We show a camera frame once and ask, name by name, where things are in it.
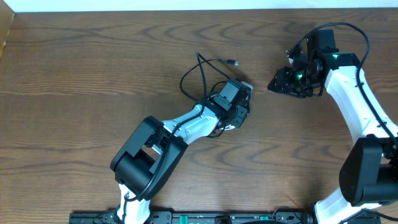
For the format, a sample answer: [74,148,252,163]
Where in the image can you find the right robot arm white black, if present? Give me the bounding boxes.
[267,29,397,223]

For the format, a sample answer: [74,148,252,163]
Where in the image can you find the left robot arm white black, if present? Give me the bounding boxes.
[110,80,252,223]

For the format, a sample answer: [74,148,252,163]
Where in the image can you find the black usb cable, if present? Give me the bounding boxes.
[179,58,239,138]

